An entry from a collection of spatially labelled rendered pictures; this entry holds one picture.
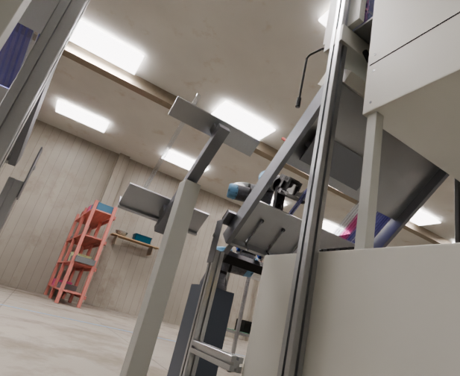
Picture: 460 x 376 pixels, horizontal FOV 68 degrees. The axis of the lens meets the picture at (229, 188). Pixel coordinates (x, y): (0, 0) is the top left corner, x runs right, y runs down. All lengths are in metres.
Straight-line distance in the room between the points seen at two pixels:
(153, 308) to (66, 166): 9.37
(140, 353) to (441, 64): 1.07
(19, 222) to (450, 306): 9.75
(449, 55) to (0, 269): 9.73
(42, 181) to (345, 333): 9.74
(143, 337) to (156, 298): 0.11
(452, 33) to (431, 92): 0.13
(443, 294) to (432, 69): 0.51
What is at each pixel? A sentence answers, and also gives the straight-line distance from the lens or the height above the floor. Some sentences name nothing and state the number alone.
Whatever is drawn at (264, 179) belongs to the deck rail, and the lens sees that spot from 1.26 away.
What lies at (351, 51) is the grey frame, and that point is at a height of 1.31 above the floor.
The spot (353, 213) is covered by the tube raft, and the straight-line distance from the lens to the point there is 1.56.
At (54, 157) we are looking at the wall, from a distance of 10.41.
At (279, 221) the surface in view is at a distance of 1.40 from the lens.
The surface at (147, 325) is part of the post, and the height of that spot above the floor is 0.34.
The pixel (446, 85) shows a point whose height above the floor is 1.00.
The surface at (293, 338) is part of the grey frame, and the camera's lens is 0.86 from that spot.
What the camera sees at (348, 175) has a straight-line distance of 1.37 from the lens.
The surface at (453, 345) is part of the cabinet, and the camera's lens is 0.69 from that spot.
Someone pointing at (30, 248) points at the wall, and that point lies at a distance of 9.97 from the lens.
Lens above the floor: 0.40
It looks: 21 degrees up
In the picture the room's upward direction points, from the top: 14 degrees clockwise
